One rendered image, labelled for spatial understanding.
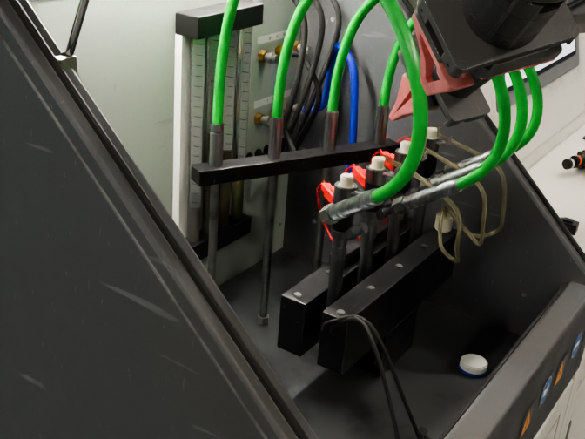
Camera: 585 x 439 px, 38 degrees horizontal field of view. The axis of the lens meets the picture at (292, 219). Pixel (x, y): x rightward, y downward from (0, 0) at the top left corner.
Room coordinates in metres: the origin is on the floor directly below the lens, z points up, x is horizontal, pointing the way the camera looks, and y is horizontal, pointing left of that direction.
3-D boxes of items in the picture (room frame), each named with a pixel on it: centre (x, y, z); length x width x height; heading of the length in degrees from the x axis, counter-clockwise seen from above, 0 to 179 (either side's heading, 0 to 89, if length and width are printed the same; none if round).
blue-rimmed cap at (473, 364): (1.01, -0.28, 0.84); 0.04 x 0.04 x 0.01
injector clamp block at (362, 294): (1.04, -0.12, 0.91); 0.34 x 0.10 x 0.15; 148
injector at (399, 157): (1.07, -0.15, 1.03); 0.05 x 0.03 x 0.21; 58
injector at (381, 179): (1.00, -0.11, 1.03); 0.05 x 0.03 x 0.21; 58
